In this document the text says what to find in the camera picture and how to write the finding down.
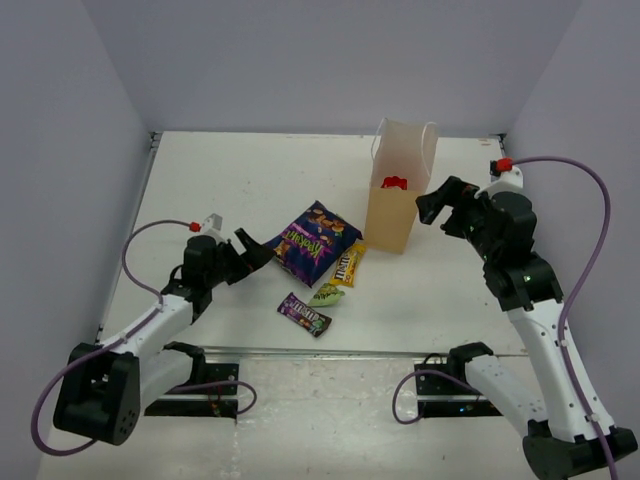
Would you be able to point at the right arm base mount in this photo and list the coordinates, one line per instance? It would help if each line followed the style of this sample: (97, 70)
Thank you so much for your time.
(441, 382)

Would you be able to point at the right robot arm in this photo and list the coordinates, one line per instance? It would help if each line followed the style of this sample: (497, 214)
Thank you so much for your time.
(566, 431)

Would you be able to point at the brown paper bag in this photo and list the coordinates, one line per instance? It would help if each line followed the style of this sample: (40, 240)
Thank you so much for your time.
(407, 151)

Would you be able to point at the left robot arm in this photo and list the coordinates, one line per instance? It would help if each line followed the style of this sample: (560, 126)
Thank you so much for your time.
(105, 388)

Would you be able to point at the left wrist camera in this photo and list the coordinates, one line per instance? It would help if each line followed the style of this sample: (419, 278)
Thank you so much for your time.
(211, 226)

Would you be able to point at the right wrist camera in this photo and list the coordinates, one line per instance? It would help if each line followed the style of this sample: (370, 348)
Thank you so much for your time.
(506, 177)

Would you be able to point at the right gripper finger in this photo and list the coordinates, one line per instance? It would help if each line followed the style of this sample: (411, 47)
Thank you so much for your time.
(430, 205)
(453, 190)

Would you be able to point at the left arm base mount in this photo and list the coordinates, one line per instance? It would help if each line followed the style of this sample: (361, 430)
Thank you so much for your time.
(214, 390)

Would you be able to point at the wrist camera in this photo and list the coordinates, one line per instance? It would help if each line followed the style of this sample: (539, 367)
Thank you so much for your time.
(211, 226)
(506, 177)

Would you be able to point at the yellow M&M's packet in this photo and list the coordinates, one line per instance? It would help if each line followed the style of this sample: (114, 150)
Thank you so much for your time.
(346, 267)

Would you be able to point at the green snack packet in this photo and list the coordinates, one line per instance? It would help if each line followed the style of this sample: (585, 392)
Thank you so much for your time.
(327, 295)

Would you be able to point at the blue purple snack bag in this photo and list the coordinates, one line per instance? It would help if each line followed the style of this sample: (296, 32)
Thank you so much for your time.
(312, 243)

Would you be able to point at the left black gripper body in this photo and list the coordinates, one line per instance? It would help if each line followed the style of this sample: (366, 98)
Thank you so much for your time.
(238, 259)

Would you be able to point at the red fruit snack bag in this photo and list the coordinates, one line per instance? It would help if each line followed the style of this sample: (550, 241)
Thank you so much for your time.
(395, 182)

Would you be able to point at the purple M&M's packet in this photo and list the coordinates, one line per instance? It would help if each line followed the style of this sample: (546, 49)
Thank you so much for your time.
(300, 313)

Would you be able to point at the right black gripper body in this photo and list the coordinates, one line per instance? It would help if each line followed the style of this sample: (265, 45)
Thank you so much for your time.
(468, 220)

